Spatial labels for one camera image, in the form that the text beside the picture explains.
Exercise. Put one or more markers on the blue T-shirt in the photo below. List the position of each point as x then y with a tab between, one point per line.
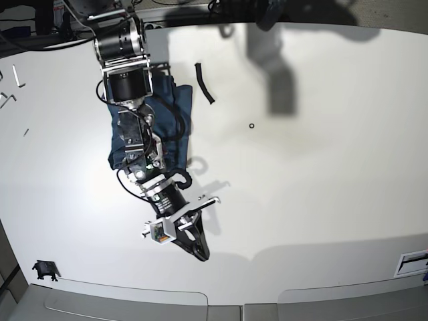
172	118

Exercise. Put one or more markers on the black plastic clip part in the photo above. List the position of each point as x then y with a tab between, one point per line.
46	269

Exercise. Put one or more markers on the silver hex key pair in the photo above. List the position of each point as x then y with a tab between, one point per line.
5	99

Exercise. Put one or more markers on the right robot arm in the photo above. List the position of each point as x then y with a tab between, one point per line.
120	48

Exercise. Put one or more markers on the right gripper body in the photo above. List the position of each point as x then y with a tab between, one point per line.
168	201

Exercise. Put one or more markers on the long silver hex key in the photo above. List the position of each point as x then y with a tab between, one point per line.
16	77

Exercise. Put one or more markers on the blue box in background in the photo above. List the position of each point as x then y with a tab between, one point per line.
17	32

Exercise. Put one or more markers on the right grey chair back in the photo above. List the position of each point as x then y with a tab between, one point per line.
397	299

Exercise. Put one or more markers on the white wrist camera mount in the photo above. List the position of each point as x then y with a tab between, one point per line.
164	230

